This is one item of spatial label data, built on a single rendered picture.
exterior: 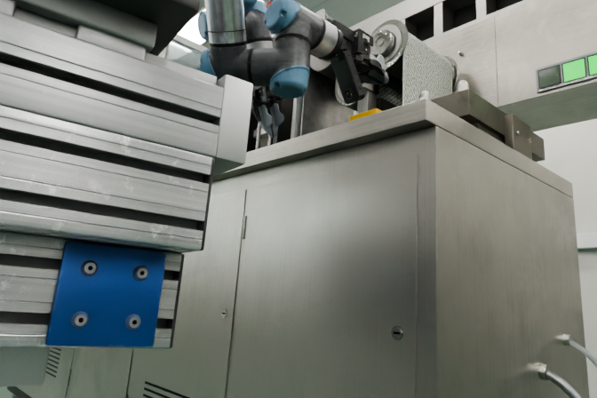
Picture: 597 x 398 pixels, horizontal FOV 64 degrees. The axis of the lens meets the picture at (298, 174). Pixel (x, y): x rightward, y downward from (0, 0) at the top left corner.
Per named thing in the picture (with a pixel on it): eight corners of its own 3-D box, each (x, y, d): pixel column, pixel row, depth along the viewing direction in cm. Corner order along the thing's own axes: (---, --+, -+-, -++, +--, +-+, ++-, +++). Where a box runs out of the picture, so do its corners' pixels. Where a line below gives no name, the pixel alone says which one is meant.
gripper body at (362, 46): (376, 38, 111) (341, 15, 104) (375, 71, 109) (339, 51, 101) (351, 49, 117) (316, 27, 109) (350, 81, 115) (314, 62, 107)
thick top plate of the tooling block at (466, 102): (406, 130, 114) (406, 106, 115) (488, 169, 139) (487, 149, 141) (469, 114, 102) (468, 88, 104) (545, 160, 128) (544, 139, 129)
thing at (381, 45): (365, 44, 133) (384, 23, 130) (370, 47, 135) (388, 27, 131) (376, 60, 129) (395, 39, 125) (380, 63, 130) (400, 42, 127)
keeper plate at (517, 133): (505, 160, 111) (504, 115, 114) (524, 170, 118) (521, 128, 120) (516, 157, 109) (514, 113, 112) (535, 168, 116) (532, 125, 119)
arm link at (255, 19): (230, 8, 131) (258, 7, 135) (237, 48, 132) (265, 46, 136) (242, -2, 124) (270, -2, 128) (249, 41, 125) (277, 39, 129)
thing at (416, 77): (401, 119, 121) (402, 53, 126) (451, 144, 136) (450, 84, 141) (403, 119, 120) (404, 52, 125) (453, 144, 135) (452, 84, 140)
